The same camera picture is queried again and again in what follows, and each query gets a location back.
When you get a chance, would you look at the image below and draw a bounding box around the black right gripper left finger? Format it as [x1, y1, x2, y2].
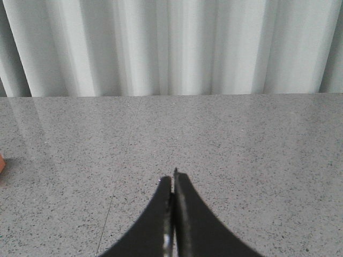
[101, 176, 174, 256]

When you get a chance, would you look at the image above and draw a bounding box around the orange foam cube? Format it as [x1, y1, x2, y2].
[0, 155, 6, 173]

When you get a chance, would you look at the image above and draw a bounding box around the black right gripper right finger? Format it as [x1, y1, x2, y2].
[174, 169, 261, 256]

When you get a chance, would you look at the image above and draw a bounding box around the white pleated curtain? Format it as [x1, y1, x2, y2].
[1, 1, 342, 97]

